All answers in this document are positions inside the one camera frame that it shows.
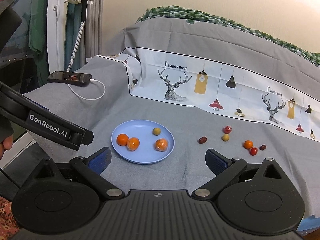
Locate red cherry tomato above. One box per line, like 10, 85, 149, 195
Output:
249, 147, 258, 156

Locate small dark red jujube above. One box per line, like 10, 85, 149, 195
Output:
259, 144, 266, 151

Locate orange kumquat with green spot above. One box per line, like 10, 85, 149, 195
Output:
126, 137, 140, 151

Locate green olive fruit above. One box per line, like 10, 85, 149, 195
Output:
152, 127, 161, 136
221, 134, 229, 141

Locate person's left hand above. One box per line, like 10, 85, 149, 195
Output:
0, 135, 13, 159

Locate small orange fruit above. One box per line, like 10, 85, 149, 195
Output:
243, 140, 253, 150

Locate large dark red jujube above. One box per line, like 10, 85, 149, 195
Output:
198, 136, 207, 144

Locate red wrapped fruit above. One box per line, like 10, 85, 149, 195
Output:
223, 126, 232, 134

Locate bare orange in plate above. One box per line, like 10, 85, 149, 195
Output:
116, 133, 129, 146

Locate black smartphone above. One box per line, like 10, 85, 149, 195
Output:
47, 71, 92, 87

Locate blue round plate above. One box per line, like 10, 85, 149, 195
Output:
111, 120, 175, 165

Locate plastic wrapped orange in plate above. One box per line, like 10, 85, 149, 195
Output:
154, 138, 169, 152

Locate grey patterned sofa cover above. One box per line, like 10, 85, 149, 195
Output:
27, 18, 319, 216

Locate floral patterned clothing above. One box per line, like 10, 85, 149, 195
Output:
0, 197, 20, 240

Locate green checkered blanket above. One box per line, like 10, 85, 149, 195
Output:
136, 5, 319, 67

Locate white braided steamer hose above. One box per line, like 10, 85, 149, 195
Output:
66, 20, 86, 73

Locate white charging cable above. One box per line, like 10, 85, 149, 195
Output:
66, 78, 107, 101

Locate white door frame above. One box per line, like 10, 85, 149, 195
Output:
47, 0, 67, 73

